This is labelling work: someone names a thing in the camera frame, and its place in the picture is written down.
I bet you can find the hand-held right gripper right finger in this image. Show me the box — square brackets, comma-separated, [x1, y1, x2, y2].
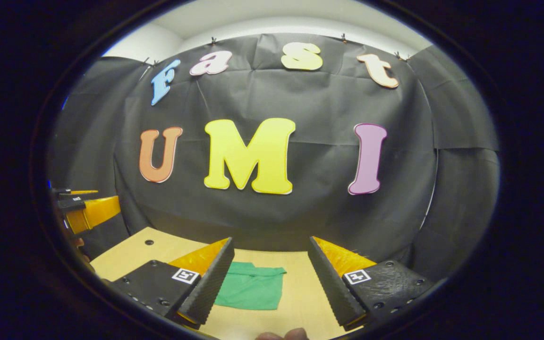
[307, 236, 435, 331]

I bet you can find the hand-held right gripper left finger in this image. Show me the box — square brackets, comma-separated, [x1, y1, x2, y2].
[110, 237, 236, 330]

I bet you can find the green T-shirt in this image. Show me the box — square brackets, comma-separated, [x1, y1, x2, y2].
[214, 262, 287, 311]

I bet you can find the black backdrop cloth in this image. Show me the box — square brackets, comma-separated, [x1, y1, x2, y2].
[48, 33, 500, 279]

